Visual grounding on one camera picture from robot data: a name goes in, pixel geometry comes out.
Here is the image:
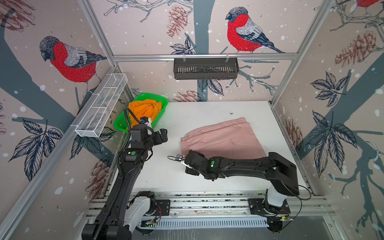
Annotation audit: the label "orange shorts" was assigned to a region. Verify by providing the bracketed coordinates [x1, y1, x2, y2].
[129, 99, 163, 126]

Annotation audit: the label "pink shorts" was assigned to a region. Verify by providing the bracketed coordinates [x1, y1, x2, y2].
[181, 118, 267, 159]

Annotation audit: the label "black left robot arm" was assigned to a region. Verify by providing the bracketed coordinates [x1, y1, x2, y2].
[82, 124, 168, 240]

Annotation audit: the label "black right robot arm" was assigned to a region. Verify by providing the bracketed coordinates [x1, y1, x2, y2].
[168, 150, 300, 210]

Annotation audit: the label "green plastic basket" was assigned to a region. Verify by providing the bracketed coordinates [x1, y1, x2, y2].
[114, 93, 169, 133]

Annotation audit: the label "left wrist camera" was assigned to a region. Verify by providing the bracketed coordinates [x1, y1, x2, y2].
[140, 117, 152, 127]

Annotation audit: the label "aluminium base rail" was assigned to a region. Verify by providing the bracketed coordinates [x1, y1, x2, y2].
[85, 191, 335, 220]

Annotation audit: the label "white wire wall basket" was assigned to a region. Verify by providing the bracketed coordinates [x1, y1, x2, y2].
[75, 73, 128, 138]

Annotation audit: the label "black hanging wall basket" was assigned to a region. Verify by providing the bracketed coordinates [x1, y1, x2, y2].
[174, 58, 239, 80]

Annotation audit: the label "aluminium horizontal frame bar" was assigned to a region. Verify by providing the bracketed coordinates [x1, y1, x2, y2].
[113, 53, 298, 63]

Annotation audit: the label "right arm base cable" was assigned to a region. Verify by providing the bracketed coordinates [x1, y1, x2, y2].
[278, 184, 313, 224]

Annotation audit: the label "aluminium corner frame post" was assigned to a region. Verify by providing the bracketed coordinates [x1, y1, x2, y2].
[271, 0, 334, 107]

